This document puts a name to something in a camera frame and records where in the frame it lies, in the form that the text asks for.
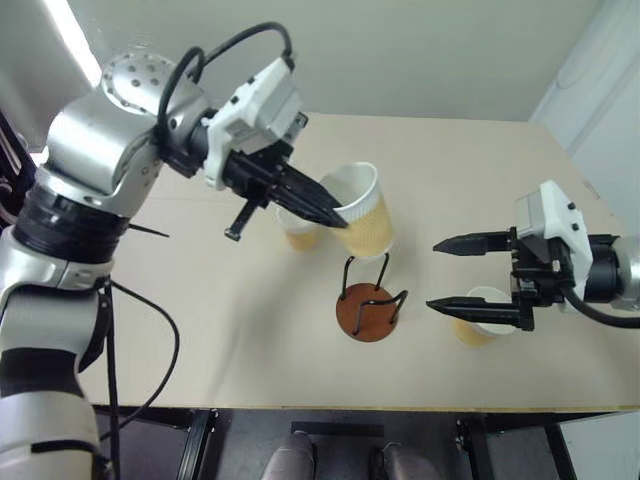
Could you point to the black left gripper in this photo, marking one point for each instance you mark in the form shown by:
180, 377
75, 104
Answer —
250, 177

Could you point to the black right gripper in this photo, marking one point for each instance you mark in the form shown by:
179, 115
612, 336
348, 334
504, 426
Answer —
542, 275

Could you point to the white and tan paper cup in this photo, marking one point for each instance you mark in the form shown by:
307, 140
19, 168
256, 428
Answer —
300, 237
367, 220
472, 335

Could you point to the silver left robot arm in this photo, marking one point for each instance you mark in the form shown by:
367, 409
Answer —
85, 145

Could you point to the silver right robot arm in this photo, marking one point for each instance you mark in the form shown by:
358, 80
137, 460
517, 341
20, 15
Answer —
627, 272

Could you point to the dark grey rounded shape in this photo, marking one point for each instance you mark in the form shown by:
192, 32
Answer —
290, 457
407, 462

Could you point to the white door panel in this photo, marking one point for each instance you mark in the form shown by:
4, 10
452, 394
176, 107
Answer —
595, 80

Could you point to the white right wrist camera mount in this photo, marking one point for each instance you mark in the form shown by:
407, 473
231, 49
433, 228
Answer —
562, 220

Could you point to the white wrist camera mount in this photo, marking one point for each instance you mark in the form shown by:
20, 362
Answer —
260, 107
562, 220

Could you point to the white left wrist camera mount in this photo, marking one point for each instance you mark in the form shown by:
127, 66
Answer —
260, 107

